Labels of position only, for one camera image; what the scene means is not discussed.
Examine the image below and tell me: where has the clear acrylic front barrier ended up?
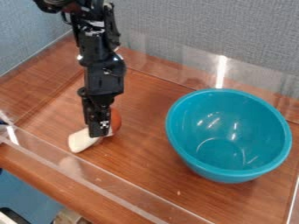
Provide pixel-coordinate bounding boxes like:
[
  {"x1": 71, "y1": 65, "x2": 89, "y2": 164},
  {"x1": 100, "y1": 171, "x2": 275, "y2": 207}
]
[{"x1": 0, "y1": 112, "x2": 214, "y2": 224}]

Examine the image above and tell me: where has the blue plastic bowl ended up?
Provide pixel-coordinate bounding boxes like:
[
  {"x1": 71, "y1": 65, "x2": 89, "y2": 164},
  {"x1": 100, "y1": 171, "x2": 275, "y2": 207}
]
[{"x1": 164, "y1": 88, "x2": 292, "y2": 184}]

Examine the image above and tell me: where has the brown-capped white toy mushroom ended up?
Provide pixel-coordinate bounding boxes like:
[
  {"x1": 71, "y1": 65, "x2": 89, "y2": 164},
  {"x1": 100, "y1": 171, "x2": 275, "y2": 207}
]
[{"x1": 68, "y1": 107, "x2": 123, "y2": 154}]

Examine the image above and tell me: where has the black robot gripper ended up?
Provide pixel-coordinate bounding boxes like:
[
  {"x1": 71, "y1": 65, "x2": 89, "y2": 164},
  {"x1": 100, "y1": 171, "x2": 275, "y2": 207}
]
[{"x1": 77, "y1": 52, "x2": 127, "y2": 137}]

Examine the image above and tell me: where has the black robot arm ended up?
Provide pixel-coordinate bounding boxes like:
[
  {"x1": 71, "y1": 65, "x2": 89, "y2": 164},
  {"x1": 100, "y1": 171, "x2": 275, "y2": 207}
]
[{"x1": 32, "y1": 0, "x2": 127, "y2": 137}]

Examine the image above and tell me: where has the clear acrylic back barrier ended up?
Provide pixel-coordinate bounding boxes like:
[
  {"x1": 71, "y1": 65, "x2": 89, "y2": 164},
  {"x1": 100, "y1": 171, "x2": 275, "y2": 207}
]
[{"x1": 117, "y1": 44, "x2": 299, "y2": 124}]

